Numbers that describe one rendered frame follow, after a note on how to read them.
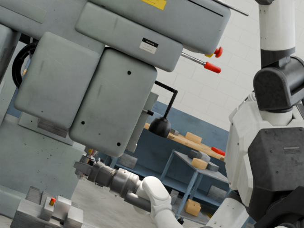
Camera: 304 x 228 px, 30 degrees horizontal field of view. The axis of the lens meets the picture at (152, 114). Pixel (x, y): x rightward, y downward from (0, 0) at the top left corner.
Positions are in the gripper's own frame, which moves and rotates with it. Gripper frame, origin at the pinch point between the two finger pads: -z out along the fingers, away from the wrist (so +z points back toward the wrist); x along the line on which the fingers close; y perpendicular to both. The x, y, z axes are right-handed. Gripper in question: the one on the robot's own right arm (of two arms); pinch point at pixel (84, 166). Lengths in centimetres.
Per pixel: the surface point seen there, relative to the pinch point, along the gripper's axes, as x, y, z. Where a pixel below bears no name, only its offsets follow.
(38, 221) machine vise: -6.7, 25.8, -8.5
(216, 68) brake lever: 5, -47, 27
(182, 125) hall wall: -674, 21, 19
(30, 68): 18.2, -24.2, -24.2
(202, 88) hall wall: -676, -42, 25
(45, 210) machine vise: -6.9, 21.0, -7.5
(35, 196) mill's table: -52, 31, -22
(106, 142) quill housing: 9.2, -11.9, 4.8
